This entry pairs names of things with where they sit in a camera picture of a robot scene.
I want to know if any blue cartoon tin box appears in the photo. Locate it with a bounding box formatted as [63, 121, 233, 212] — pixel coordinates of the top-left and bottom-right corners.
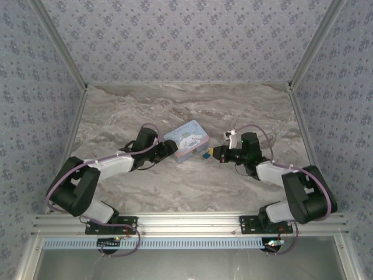
[163, 119, 211, 165]

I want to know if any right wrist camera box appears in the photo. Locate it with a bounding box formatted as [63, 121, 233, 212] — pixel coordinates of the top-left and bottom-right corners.
[223, 129, 239, 149]

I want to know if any aluminium front rail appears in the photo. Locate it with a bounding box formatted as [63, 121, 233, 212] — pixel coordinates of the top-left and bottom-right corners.
[30, 212, 349, 236]

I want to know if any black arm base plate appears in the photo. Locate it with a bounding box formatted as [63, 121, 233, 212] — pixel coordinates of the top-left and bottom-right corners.
[238, 215, 294, 235]
[85, 216, 138, 235]

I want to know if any slotted white cable duct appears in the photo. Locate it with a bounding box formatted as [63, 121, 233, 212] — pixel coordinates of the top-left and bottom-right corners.
[43, 236, 263, 250]

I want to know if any black bracket with circuit board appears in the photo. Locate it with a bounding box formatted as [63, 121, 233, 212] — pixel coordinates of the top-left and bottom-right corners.
[260, 237, 284, 254]
[97, 237, 122, 254]

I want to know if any aluminium frame post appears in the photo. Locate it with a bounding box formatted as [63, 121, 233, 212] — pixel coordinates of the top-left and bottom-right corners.
[287, 0, 349, 88]
[30, 0, 89, 90]

